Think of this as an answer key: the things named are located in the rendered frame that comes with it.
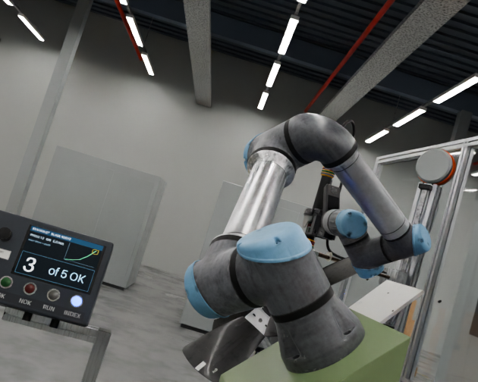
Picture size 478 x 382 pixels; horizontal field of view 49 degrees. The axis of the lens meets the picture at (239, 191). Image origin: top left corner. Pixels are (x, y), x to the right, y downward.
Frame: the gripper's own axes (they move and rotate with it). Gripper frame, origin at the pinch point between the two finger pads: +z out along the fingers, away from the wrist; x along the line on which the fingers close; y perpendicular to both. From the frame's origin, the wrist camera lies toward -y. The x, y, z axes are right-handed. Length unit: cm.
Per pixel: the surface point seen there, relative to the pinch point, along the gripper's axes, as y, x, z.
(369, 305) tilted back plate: 24.5, 34.0, 12.8
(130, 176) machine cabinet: -25, -80, 719
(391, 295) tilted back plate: 18.5, 39.1, 9.0
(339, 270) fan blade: 15.4, 13.4, -1.5
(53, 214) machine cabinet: 69, -180, 734
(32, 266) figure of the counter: 33, -72, -45
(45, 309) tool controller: 40, -67, -47
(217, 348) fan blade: 49, -18, -1
